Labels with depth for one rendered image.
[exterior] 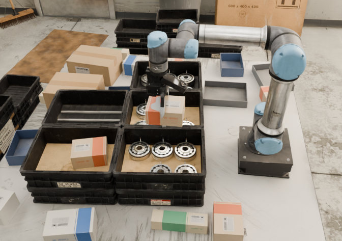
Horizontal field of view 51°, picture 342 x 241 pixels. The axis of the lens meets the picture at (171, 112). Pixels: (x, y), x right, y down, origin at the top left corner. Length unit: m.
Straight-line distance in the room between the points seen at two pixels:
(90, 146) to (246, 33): 0.86
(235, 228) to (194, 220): 0.17
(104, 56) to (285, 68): 1.40
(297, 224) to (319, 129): 1.69
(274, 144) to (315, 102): 2.02
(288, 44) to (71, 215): 1.11
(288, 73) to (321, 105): 2.22
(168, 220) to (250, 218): 0.37
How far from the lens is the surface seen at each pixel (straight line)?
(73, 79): 2.27
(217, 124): 2.11
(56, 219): 1.65
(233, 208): 1.63
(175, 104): 1.56
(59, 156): 1.83
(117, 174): 1.56
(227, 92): 2.34
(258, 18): 4.53
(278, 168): 1.84
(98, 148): 1.71
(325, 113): 3.50
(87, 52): 2.53
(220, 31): 1.48
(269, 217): 1.73
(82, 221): 1.61
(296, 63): 1.37
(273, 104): 1.50
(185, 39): 1.39
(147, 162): 1.72
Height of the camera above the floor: 2.09
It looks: 40 degrees down
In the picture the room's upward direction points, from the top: 1 degrees counter-clockwise
